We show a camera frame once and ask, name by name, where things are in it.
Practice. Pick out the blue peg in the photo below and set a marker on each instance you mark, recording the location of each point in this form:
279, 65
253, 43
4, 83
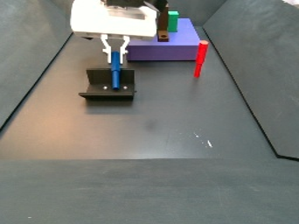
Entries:
114, 70

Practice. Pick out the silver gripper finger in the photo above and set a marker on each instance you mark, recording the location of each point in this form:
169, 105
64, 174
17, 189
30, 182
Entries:
122, 48
106, 47

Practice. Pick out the purple base block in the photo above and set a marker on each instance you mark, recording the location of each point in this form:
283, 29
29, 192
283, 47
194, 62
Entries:
178, 49

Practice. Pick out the green block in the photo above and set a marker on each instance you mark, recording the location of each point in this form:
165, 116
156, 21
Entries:
172, 20

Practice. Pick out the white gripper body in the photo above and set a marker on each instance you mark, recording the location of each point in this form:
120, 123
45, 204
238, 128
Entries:
93, 19

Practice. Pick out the brown L-shaped bracket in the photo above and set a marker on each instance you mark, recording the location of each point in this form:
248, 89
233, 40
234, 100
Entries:
162, 21

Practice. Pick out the black angle fixture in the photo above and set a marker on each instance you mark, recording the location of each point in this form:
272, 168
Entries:
108, 85

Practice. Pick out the red peg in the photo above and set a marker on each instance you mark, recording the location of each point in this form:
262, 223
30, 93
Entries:
200, 57

